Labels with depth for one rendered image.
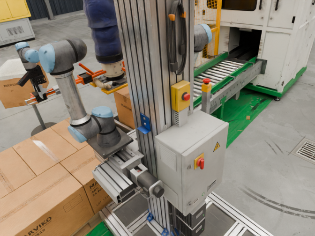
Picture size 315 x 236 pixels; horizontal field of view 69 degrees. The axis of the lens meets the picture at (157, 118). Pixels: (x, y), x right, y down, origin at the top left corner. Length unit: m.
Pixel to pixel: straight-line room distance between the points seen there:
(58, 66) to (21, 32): 8.07
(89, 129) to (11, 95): 1.99
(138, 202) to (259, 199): 1.16
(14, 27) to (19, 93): 6.13
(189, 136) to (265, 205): 1.50
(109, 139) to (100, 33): 0.78
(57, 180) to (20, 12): 7.53
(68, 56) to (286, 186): 2.31
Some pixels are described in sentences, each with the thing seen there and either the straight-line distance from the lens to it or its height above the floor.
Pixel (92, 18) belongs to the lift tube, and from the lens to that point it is 1.78.
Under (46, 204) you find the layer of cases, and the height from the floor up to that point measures 0.54.
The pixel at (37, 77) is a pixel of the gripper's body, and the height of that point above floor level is 1.39.
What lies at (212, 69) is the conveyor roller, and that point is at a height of 0.53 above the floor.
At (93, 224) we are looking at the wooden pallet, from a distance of 2.35.
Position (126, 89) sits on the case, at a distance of 2.26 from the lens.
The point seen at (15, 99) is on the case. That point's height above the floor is 0.72.
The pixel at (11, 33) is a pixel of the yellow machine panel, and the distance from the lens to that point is 9.16.
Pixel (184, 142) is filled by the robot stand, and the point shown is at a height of 1.23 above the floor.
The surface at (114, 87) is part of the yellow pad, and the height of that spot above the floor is 1.15.
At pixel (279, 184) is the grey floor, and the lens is 2.71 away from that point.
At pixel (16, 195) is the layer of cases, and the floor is 0.54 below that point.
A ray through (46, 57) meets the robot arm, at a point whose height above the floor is 1.65.
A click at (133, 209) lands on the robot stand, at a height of 0.21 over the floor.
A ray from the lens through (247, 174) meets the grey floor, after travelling 2.70.
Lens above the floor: 1.96
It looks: 35 degrees down
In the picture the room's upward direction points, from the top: 5 degrees counter-clockwise
